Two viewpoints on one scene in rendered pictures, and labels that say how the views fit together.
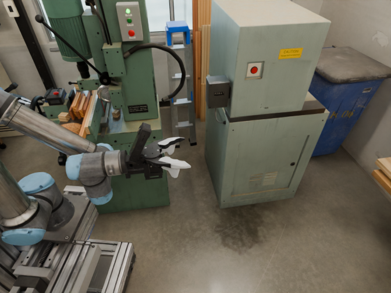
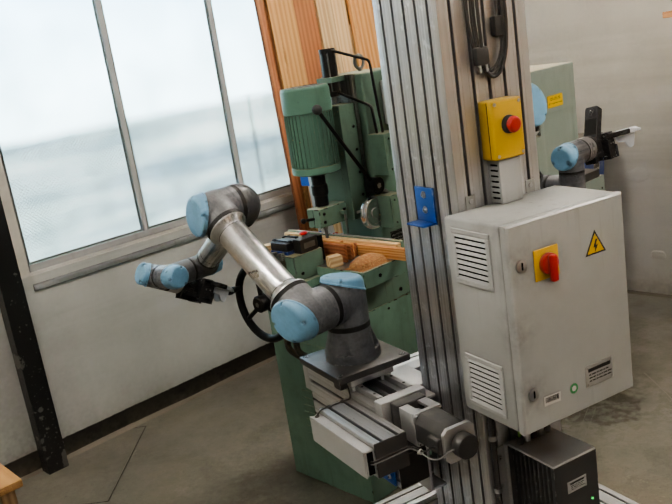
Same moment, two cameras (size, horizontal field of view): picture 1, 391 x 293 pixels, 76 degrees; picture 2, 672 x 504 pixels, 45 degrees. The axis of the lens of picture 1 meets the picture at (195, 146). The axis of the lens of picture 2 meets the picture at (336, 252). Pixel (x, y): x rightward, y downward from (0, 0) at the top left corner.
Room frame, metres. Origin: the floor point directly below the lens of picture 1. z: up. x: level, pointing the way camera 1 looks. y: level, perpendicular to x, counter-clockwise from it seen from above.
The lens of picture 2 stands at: (-1.09, 2.22, 1.64)
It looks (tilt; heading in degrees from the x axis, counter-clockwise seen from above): 14 degrees down; 327
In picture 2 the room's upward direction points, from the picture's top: 9 degrees counter-clockwise
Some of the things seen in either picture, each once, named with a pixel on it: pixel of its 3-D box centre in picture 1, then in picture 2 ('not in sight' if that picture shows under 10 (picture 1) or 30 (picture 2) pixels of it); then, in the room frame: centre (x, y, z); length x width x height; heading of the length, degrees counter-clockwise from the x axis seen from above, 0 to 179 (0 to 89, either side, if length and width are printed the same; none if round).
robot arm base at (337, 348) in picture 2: not in sight; (350, 338); (0.65, 1.09, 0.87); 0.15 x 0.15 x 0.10
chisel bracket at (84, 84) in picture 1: (91, 84); (328, 216); (1.38, 0.63, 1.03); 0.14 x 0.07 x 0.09; 99
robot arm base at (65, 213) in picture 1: (51, 208); not in sight; (0.60, 0.60, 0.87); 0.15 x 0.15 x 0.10
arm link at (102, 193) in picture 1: (98, 183); (567, 188); (0.53, 0.32, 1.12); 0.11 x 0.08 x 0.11; 9
